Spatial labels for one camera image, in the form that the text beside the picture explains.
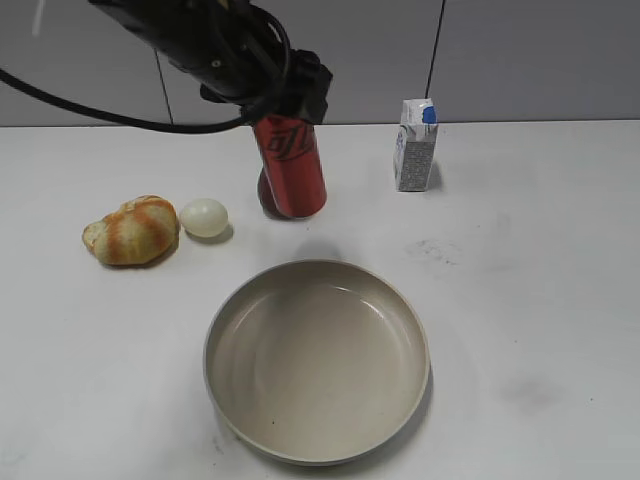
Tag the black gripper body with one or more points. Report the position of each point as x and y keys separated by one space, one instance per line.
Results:
x=242 y=62

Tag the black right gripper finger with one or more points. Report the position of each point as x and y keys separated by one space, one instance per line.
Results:
x=315 y=89

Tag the red cola can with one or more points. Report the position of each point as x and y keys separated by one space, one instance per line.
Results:
x=291 y=161

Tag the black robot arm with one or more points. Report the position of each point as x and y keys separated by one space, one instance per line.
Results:
x=151 y=22

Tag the beige round plate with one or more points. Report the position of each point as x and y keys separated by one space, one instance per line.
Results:
x=316 y=362

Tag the dark red wax apple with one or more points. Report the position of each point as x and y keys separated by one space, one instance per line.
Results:
x=266 y=197

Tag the white blue milk carton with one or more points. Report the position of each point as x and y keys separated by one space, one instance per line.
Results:
x=415 y=145

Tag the white egg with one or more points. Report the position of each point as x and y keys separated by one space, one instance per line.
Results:
x=204 y=217

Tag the striped bread roll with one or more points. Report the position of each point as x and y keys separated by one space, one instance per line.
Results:
x=140 y=231

